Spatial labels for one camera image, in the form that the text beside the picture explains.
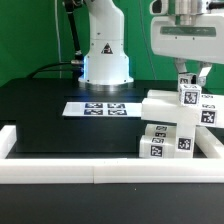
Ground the white hanging cable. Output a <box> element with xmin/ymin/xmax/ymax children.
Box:
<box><xmin>54</xmin><ymin>0</ymin><xmax>63</xmax><ymax>79</ymax></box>

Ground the black cable on table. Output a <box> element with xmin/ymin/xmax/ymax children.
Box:
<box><xmin>26</xmin><ymin>61</ymin><xmax>84</xmax><ymax>80</ymax></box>

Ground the white chair seat part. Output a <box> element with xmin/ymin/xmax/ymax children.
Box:
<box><xmin>174</xmin><ymin>124</ymin><xmax>196</xmax><ymax>158</ymax></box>

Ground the white tagged cube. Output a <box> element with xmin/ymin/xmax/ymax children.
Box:
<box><xmin>179</xmin><ymin>84</ymin><xmax>202</xmax><ymax>106</ymax></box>
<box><xmin>178</xmin><ymin>73</ymin><xmax>196</xmax><ymax>84</ymax></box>

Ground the white U-shaped fence frame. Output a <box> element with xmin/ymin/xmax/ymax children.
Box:
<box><xmin>0</xmin><ymin>125</ymin><xmax>224</xmax><ymax>184</ymax></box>

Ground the white chair back part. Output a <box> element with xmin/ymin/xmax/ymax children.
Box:
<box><xmin>141</xmin><ymin>90</ymin><xmax>224</xmax><ymax>128</ymax></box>

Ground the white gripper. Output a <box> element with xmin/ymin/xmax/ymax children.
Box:
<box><xmin>149</xmin><ymin>0</ymin><xmax>224</xmax><ymax>86</ymax></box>

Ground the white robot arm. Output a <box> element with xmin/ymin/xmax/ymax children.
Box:
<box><xmin>63</xmin><ymin>0</ymin><xmax>224</xmax><ymax>89</ymax></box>

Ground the white marker sheet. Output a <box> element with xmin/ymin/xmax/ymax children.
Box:
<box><xmin>62</xmin><ymin>102</ymin><xmax>141</xmax><ymax>117</ymax></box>

